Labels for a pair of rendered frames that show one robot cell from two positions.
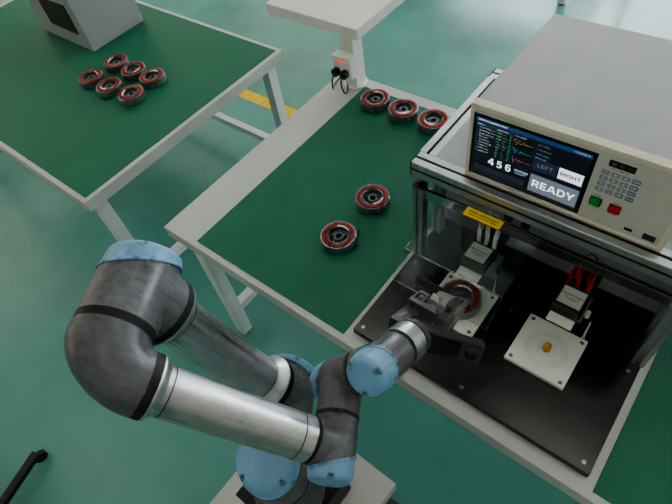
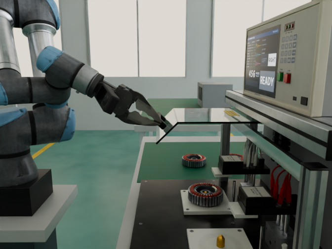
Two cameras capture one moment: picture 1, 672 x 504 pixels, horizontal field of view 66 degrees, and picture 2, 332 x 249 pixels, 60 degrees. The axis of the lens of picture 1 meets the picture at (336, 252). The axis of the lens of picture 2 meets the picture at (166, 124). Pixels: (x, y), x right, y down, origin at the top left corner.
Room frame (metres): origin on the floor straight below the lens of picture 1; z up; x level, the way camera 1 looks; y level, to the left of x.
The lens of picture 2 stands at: (-0.02, -0.78, 1.21)
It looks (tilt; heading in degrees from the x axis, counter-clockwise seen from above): 12 degrees down; 42
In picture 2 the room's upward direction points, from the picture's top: straight up
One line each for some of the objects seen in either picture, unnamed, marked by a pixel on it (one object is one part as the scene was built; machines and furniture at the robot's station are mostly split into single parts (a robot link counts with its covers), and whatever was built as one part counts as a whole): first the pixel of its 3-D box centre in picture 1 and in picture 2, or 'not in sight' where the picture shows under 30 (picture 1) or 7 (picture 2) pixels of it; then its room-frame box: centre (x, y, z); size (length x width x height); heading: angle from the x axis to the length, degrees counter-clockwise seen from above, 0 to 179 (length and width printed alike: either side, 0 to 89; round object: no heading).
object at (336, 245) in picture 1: (338, 237); (193, 160); (1.03, -0.02, 0.77); 0.11 x 0.11 x 0.04
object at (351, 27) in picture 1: (350, 53); not in sight; (1.67, -0.19, 0.98); 0.37 x 0.35 x 0.46; 43
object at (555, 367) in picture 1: (545, 350); (220, 247); (0.53, -0.46, 0.78); 0.15 x 0.15 x 0.01; 43
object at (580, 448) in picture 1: (502, 325); (216, 226); (0.62, -0.39, 0.76); 0.64 x 0.47 x 0.02; 43
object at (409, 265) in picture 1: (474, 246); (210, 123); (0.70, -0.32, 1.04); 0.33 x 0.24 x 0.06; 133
